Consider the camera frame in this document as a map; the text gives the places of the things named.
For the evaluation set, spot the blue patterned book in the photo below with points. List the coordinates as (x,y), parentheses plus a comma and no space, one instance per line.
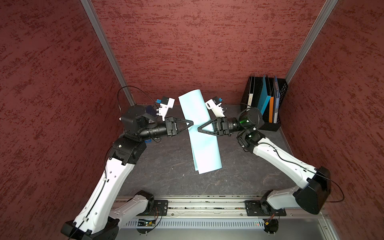
(276,100)

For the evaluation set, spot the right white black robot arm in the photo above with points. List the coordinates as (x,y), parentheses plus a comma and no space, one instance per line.
(313,185)

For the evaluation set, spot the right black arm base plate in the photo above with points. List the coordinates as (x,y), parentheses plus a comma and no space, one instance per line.
(253,208)

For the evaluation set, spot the light blue rectangular paper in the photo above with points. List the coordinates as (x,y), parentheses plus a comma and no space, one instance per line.
(205,147)

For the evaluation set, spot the aluminium corner post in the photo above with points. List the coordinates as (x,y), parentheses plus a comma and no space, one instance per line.
(92,15)
(316,28)

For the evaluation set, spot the teal book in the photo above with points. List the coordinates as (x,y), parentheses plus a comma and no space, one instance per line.
(265,94)

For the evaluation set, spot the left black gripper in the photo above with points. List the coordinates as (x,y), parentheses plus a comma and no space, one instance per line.
(170,124)

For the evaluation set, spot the dark blue box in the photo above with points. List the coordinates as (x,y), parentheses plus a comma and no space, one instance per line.
(151,110)

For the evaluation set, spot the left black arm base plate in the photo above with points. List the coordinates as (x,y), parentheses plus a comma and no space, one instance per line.
(156,208)

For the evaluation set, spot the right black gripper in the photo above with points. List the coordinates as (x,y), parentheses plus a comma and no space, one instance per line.
(221,126)

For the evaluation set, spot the aluminium front rail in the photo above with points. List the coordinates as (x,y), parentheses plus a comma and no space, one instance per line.
(205,212)

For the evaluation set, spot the black mesh file organizer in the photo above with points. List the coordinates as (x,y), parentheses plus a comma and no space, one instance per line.
(258,85)

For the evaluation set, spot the orange book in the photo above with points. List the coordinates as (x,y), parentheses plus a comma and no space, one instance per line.
(271,110)

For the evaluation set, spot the left aluminium corner post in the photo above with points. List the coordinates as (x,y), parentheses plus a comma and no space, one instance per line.
(92,15)

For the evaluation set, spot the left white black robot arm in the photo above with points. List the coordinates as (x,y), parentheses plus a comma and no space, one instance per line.
(97,221)

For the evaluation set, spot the right aluminium corner post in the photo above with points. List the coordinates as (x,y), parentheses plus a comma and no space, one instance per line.
(316,28)

